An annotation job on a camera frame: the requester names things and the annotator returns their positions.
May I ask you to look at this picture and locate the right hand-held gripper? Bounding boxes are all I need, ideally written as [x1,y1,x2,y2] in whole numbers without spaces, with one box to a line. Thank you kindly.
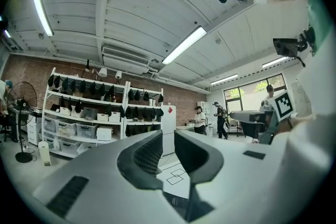
[228,90,298,145]

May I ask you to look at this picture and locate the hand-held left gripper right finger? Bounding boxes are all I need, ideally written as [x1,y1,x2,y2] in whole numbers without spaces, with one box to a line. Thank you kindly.
[173,125,331,224]

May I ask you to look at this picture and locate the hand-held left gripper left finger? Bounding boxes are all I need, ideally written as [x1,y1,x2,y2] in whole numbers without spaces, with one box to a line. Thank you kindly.
[31,130,188,224]

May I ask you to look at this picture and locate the person's right forearm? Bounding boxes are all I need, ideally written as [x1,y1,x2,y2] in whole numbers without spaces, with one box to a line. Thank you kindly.
[287,112,317,129]

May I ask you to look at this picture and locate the large framed window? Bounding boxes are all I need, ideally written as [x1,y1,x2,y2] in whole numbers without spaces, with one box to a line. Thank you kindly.
[223,73,287,113]

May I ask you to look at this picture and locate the white square box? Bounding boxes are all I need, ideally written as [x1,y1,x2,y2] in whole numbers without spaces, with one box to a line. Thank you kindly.
[96,125,114,142]

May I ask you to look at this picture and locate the row of clear storage bins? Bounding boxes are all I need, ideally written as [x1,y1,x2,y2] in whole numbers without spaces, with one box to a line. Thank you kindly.
[41,115,99,158]

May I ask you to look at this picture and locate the white desk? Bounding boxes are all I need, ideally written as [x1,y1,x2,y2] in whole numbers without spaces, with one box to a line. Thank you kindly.
[175,124,196,132]

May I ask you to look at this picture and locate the white shelf unit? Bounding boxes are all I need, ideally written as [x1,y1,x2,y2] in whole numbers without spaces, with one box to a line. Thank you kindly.
[123,81,165,137]
[41,67,129,158]

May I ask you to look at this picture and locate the white waste bin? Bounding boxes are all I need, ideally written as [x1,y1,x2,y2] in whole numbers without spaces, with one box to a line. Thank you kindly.
[38,141,52,167]

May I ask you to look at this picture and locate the white refrigerator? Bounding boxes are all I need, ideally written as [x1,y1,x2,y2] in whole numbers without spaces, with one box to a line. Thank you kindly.
[160,104,177,157]

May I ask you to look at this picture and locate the black clip-on device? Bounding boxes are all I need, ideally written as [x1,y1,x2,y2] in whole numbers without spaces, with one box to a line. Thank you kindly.
[272,25,316,68]

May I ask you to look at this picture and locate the black standing fan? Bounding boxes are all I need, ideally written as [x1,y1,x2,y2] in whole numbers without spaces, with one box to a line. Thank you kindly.
[7,81,38,164]

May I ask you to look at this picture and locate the white drawer cabinet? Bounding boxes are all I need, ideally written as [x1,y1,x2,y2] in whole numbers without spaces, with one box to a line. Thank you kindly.
[27,112,43,145]

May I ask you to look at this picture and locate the hanging black caps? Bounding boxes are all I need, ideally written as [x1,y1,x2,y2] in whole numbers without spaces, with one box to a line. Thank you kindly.
[47,73,165,137]

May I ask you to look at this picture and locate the white air conditioner unit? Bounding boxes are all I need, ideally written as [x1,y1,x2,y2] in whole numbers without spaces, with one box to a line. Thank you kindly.
[101,46,151,74]

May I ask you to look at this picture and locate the person's green shirt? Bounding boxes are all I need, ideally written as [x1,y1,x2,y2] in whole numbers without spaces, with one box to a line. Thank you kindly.
[304,0,336,66]

